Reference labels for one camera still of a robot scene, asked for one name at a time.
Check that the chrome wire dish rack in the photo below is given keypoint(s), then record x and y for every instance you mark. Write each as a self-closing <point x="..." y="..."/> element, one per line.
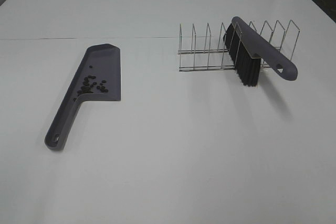
<point x="209" y="49"/>

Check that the pile of coffee beans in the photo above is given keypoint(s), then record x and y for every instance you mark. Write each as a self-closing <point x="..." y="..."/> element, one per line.
<point x="92" y="82"/>

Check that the purple plastic dustpan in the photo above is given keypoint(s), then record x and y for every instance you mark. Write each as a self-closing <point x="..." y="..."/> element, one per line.
<point x="104" y="57"/>

